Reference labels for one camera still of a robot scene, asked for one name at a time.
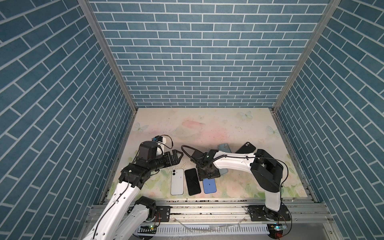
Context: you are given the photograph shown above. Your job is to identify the black phone screen up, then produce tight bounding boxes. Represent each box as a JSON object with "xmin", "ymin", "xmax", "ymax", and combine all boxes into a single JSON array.
[{"xmin": 185, "ymin": 168, "xmax": 201, "ymax": 196}]

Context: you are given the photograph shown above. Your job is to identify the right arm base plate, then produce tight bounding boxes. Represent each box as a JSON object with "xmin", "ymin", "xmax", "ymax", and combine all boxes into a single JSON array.
[{"xmin": 247, "ymin": 204, "xmax": 292, "ymax": 222}]

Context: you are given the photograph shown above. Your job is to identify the aluminium front rail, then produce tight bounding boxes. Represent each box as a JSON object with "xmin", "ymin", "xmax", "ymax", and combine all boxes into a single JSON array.
[{"xmin": 156, "ymin": 199, "xmax": 334, "ymax": 224}]

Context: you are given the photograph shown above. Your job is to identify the white phone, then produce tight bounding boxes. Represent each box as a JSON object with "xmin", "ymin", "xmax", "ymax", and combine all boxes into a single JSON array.
[{"xmin": 171, "ymin": 169, "xmax": 184, "ymax": 196}]

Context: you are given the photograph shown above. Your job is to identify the blue phone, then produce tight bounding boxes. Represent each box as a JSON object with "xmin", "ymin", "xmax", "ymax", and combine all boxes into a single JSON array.
[{"xmin": 203, "ymin": 179, "xmax": 217, "ymax": 194}]

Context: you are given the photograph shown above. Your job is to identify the white slotted cable duct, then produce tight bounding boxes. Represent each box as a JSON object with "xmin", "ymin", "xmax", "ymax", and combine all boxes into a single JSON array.
[{"xmin": 134, "ymin": 224, "xmax": 270, "ymax": 237}]

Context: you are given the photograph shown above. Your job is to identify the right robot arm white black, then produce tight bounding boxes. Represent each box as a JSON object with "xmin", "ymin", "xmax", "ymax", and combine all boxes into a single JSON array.
[{"xmin": 190, "ymin": 149, "xmax": 289, "ymax": 219}]

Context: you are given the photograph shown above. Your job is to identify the black phone case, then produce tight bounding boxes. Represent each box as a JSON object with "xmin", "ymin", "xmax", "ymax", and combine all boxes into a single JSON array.
[{"xmin": 236, "ymin": 142, "xmax": 257, "ymax": 154}]

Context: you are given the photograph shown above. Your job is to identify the light teal case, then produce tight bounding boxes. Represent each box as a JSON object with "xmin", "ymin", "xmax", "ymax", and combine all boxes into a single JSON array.
[
  {"xmin": 219, "ymin": 169, "xmax": 228, "ymax": 176},
  {"xmin": 218, "ymin": 143, "xmax": 232, "ymax": 153}
]

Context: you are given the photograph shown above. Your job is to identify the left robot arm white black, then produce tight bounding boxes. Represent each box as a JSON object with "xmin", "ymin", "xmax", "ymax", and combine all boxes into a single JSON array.
[{"xmin": 84, "ymin": 138, "xmax": 184, "ymax": 240}]

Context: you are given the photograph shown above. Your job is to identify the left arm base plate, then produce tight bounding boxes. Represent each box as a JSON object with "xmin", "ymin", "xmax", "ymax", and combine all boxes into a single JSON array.
[{"xmin": 145, "ymin": 206, "xmax": 171, "ymax": 223}]

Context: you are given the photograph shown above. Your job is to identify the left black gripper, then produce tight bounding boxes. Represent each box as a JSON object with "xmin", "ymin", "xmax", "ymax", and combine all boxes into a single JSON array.
[{"xmin": 148, "ymin": 149, "xmax": 184, "ymax": 173}]

